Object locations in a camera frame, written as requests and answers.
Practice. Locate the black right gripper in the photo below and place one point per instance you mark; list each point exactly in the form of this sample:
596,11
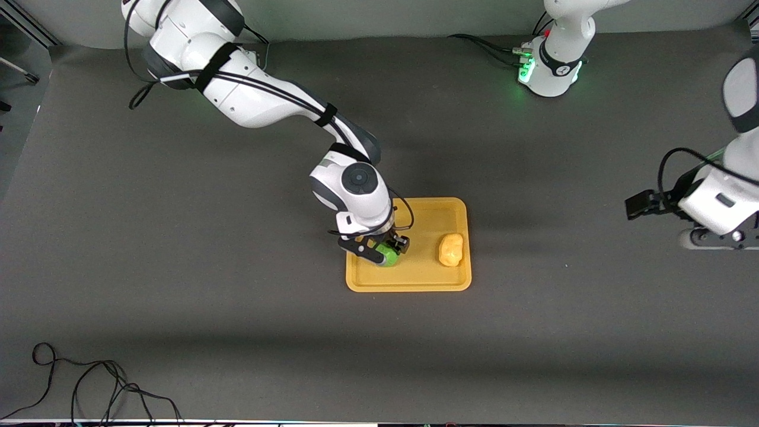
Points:
396,239

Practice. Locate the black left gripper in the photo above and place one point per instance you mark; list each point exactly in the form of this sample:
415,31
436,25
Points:
669,198

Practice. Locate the green apple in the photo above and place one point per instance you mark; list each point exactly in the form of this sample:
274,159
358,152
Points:
389,257

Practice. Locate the yellow potato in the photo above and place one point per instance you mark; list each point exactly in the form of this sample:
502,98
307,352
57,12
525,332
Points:
450,249

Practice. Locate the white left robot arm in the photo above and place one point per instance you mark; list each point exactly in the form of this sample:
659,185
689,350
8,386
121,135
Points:
557,65

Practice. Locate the yellow plastic tray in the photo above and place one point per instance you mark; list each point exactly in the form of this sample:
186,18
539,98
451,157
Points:
421,273

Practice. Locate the dark grey table mat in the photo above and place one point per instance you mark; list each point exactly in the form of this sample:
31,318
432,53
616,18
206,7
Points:
379,356

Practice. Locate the aluminium frame rail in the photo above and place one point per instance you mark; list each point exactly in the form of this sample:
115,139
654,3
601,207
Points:
35,26

